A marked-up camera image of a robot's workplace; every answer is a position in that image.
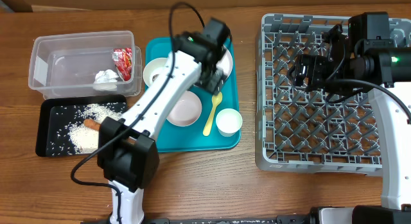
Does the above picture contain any large white plate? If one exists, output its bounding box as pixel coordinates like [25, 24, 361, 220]
[216, 47, 234, 81]

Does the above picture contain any grey dishwasher rack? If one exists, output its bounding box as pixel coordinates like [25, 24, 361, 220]
[255, 13, 411, 178]

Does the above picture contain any orange carrot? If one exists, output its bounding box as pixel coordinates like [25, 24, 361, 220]
[83, 119, 100, 131]

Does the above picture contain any pink bowl with rice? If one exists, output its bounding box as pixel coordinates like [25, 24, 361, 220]
[167, 90, 202, 127]

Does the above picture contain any black tray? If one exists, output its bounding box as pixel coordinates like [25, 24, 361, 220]
[35, 95, 127, 157]

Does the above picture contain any clear plastic bin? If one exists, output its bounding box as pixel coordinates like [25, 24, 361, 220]
[28, 31, 142, 99]

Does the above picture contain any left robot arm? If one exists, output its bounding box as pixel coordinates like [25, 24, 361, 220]
[97, 19, 231, 223]

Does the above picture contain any red snack wrapper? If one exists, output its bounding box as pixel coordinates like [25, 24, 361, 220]
[112, 47, 132, 81]

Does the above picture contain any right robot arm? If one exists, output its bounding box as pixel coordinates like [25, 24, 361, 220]
[287, 12, 410, 223]

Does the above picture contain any white napkin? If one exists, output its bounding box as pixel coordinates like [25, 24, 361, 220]
[93, 69, 119, 91]

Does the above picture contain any yellow plastic spoon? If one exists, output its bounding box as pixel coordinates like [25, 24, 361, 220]
[202, 92, 223, 136]

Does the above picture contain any white bowl with food scraps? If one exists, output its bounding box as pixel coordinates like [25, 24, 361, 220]
[143, 58, 168, 90]

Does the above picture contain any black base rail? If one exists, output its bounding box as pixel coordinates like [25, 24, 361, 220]
[80, 206, 411, 224]

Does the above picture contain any spilled rice pile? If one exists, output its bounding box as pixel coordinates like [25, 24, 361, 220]
[46, 102, 127, 157]

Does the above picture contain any white cup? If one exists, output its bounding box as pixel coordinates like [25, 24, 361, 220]
[216, 108, 243, 137]

